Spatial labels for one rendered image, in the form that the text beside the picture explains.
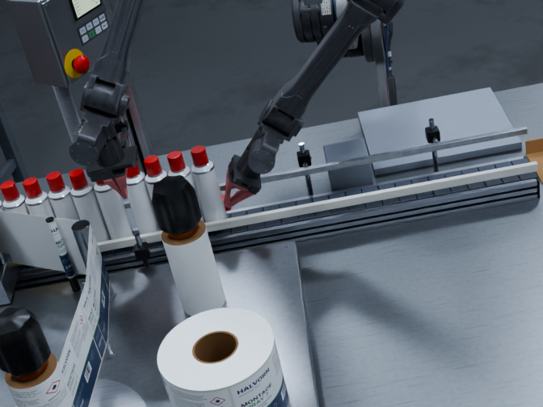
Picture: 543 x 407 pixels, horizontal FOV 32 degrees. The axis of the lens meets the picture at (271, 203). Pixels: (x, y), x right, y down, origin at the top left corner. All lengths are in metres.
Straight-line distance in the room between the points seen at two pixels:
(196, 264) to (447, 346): 0.50
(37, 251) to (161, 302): 0.31
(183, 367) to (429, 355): 0.48
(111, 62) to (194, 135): 2.61
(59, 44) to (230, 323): 0.68
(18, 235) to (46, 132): 2.78
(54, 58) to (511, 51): 3.10
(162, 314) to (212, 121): 2.64
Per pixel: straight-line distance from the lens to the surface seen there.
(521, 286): 1.91
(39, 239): 2.05
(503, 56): 4.66
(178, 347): 1.61
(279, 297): 1.88
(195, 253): 1.78
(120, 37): 1.81
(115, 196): 2.08
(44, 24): 1.92
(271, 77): 4.79
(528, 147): 2.29
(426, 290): 1.92
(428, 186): 2.08
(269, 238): 2.09
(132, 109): 2.12
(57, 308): 2.04
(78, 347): 1.69
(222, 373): 1.53
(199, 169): 2.03
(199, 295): 1.84
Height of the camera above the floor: 2.06
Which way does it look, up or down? 33 degrees down
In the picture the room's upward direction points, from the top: 12 degrees counter-clockwise
